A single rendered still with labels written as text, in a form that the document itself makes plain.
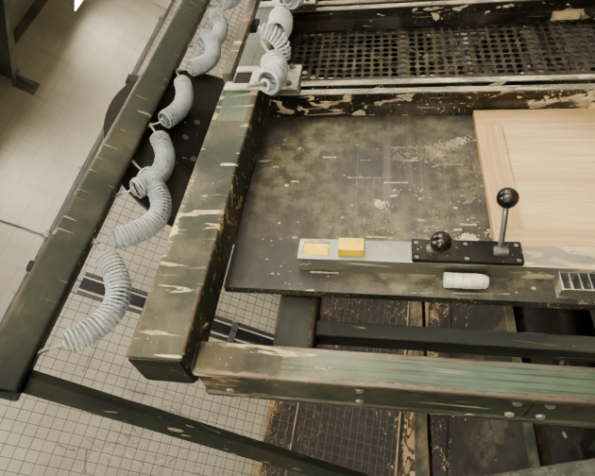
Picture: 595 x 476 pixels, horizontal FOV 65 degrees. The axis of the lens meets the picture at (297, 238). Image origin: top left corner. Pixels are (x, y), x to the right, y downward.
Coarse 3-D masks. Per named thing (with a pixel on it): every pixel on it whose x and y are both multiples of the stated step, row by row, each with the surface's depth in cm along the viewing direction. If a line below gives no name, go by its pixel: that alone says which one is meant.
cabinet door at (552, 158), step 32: (480, 128) 112; (512, 128) 112; (544, 128) 110; (576, 128) 109; (480, 160) 108; (512, 160) 105; (544, 160) 104; (576, 160) 103; (544, 192) 99; (576, 192) 98; (512, 224) 94; (544, 224) 94; (576, 224) 93
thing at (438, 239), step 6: (438, 234) 77; (444, 234) 77; (432, 240) 78; (438, 240) 77; (444, 240) 77; (450, 240) 77; (426, 246) 89; (432, 246) 78; (438, 246) 77; (444, 246) 77; (450, 246) 77; (426, 252) 88; (432, 252) 88; (438, 252) 78; (444, 252) 78
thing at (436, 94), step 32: (288, 96) 121; (320, 96) 120; (352, 96) 119; (384, 96) 117; (416, 96) 116; (448, 96) 115; (480, 96) 114; (512, 96) 113; (544, 96) 112; (576, 96) 111
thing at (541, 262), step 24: (312, 240) 95; (336, 240) 94; (312, 264) 93; (336, 264) 92; (360, 264) 91; (384, 264) 90; (408, 264) 89; (432, 264) 88; (456, 264) 88; (480, 264) 87; (528, 264) 86; (552, 264) 85; (576, 264) 84
